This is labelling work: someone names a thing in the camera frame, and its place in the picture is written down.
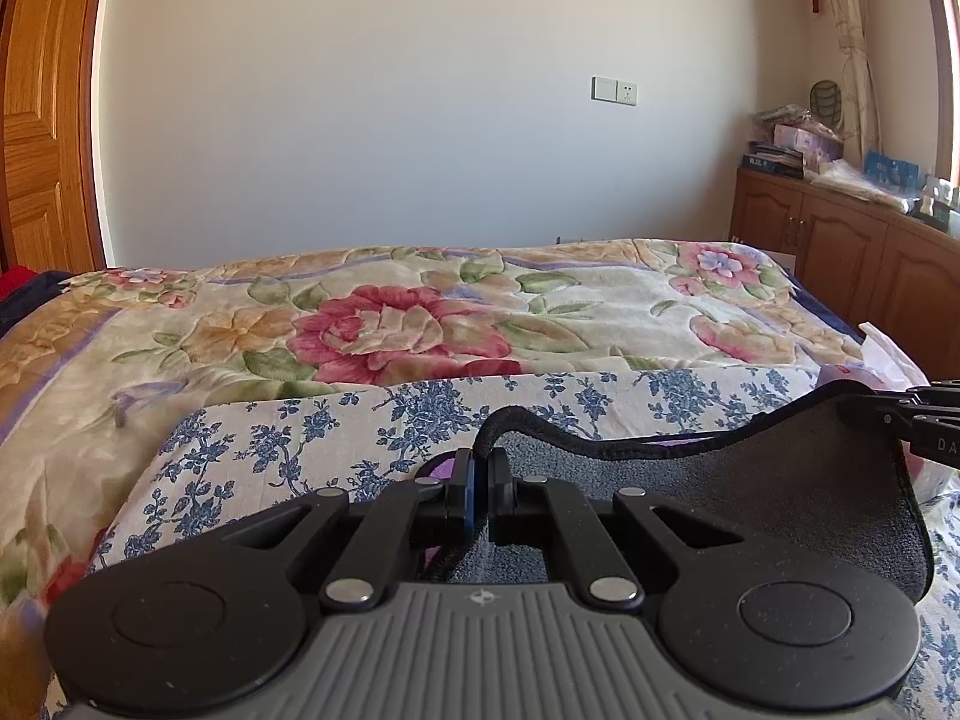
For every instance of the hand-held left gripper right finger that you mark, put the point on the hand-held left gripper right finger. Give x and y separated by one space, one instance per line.
504 510

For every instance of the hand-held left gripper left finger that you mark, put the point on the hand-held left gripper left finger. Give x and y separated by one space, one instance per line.
466 499

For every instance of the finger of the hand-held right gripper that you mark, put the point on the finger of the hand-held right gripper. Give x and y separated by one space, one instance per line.
885 409

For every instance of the dark grey towel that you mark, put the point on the dark grey towel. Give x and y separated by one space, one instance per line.
750 484

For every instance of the wooden cabinet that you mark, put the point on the wooden cabinet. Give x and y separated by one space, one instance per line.
840 247

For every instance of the blue floral bed sheet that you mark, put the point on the blue floral bed sheet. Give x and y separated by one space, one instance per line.
300 427

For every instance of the floral blanket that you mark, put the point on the floral blanket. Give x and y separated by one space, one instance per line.
375 330

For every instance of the small bottles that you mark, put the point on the small bottles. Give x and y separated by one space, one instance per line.
941 199

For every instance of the clear bag with cloth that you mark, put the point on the clear bag with cloth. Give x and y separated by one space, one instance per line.
855 184

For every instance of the blue box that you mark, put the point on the blue box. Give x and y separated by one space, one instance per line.
892 169

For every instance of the dark book stack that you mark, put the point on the dark book stack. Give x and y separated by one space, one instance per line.
772 161

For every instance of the pile of packets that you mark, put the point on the pile of packets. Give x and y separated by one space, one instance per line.
799 131

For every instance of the woven hand fan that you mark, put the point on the woven hand fan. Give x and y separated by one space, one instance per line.
826 101

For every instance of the patterned curtain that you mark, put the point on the patterned curtain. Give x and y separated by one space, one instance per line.
851 37

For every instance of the dark navy cloth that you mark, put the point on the dark navy cloth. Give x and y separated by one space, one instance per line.
37 300

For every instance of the red cloth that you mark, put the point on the red cloth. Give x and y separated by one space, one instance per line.
15 283

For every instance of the wooden door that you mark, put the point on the wooden door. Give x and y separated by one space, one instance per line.
45 105

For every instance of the white wall socket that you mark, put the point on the white wall socket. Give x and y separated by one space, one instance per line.
615 91

